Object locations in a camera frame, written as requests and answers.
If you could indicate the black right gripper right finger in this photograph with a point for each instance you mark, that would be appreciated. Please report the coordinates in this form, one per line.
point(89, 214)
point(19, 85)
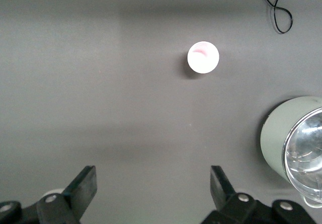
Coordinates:
point(246, 211)

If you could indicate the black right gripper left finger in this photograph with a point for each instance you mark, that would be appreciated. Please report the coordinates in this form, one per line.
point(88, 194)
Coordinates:
point(50, 211)

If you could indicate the pink plastic cup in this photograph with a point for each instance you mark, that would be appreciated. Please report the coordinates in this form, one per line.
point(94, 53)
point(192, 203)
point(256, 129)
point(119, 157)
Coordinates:
point(203, 60)

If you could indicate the grey-green pot with glass lid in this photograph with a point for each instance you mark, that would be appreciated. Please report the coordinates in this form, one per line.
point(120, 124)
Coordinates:
point(274, 138)

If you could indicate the dark grey table cover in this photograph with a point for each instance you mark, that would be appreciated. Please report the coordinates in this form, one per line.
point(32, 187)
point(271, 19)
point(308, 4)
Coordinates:
point(100, 83)

